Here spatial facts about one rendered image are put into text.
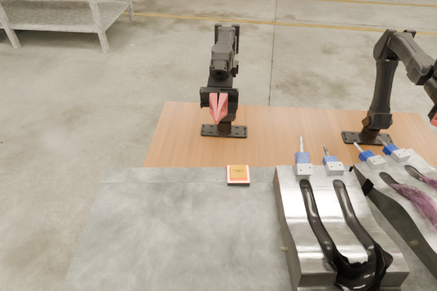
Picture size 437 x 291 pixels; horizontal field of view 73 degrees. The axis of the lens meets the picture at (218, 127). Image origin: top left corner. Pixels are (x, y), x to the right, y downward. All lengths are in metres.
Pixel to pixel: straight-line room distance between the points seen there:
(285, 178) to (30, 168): 1.99
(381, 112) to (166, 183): 0.85
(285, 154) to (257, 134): 0.15
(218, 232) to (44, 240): 1.36
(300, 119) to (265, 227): 0.58
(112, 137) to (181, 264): 1.75
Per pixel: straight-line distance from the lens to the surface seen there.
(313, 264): 0.82
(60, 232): 2.11
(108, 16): 4.11
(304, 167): 0.99
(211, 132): 1.25
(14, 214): 2.34
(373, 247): 0.92
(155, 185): 1.10
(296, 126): 1.33
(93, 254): 1.01
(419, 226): 1.06
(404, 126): 1.53
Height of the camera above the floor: 1.66
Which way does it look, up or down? 42 degrees down
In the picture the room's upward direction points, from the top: straight up
